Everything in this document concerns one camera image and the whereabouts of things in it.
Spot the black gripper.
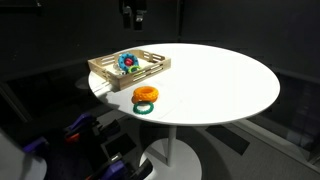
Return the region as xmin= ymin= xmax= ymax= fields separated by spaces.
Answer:
xmin=119 ymin=0 xmax=148 ymax=32

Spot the light green ring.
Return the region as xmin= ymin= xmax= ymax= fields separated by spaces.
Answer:
xmin=128 ymin=65 xmax=142 ymax=74

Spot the wooden slatted tray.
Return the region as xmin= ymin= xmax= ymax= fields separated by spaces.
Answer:
xmin=87 ymin=48 xmax=172 ymax=92

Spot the purple and orange clamp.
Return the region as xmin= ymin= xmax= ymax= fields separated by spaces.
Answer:
xmin=63 ymin=112 xmax=103 ymax=145

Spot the blue knobbed ring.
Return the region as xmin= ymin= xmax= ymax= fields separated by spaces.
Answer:
xmin=117 ymin=52 xmax=140 ymax=73

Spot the transparent plastic ring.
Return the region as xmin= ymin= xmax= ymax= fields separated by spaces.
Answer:
xmin=112 ymin=63 xmax=124 ymax=76

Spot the orange textured ring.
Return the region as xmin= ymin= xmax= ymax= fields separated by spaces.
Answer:
xmin=132 ymin=85 xmax=160 ymax=104

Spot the dark green thin ring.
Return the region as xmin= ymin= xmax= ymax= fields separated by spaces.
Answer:
xmin=132 ymin=101 xmax=155 ymax=116

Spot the white table pedestal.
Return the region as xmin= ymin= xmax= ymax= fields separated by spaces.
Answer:
xmin=139 ymin=125 xmax=203 ymax=180

